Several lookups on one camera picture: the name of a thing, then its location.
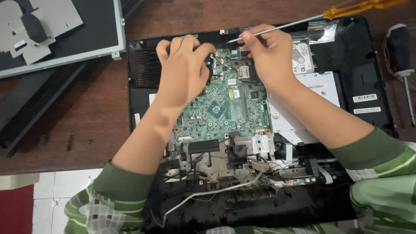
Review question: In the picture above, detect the person's right hand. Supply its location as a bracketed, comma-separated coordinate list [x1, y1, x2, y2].
[237, 24, 297, 95]

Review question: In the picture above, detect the person's left hand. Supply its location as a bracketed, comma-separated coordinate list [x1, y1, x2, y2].
[155, 34, 217, 111]

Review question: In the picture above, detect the yellow handled screwdriver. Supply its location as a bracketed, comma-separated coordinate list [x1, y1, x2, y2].
[226, 0, 411, 44]

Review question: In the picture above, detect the silver hard drive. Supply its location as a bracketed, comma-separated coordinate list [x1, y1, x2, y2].
[291, 42, 316, 75]

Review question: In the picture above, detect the square processor chip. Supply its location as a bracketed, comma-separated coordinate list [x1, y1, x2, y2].
[207, 101, 227, 119]

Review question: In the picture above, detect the silver optical drive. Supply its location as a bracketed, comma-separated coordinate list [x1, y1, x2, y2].
[266, 71, 341, 145]

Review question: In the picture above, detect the silver foil tape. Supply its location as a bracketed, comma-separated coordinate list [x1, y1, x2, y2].
[289, 20, 340, 45]

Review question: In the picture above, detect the green motherboard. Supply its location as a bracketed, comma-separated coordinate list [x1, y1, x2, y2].
[167, 45, 272, 143]

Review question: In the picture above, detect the black tape strip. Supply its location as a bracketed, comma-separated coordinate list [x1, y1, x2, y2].
[188, 140, 221, 155]

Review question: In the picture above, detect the black laptop base chassis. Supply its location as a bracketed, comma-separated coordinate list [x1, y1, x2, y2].
[127, 15, 399, 234]

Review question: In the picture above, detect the grey framed display panel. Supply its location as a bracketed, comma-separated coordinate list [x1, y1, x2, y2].
[0, 0, 127, 79]

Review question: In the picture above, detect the black laptop cover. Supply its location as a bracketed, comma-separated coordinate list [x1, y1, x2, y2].
[0, 62, 88, 158]

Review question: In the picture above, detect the black rubber pad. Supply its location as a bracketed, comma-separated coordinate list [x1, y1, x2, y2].
[20, 13, 49, 44]

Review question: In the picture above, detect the green plaid shirt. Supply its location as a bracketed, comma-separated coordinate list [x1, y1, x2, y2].
[63, 127, 416, 234]

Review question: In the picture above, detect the red floor mat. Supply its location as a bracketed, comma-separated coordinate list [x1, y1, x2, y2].
[0, 184, 34, 234]

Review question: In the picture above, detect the small wireless card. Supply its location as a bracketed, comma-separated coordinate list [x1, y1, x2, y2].
[236, 66, 251, 81]

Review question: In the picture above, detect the white cable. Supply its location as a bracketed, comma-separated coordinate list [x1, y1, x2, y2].
[151, 169, 264, 229]

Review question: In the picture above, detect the black handled screwdriver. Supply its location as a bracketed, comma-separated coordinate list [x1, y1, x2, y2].
[385, 23, 416, 128]

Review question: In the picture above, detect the grey metal bracket plate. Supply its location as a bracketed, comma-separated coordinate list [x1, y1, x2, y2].
[0, 0, 84, 65]

